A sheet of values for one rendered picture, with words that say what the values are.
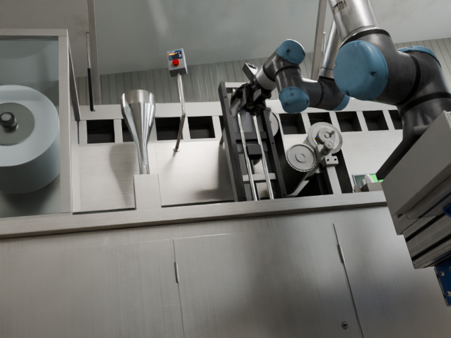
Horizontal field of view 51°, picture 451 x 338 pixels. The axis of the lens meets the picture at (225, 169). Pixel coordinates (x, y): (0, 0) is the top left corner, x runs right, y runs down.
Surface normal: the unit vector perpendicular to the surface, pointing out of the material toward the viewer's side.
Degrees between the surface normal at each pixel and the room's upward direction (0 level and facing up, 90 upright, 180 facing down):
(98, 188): 90
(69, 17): 180
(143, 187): 90
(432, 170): 90
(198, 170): 90
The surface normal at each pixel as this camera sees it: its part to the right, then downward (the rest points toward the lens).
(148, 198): 0.19, -0.43
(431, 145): -0.99, 0.13
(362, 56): -0.85, 0.05
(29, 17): 0.15, 0.90
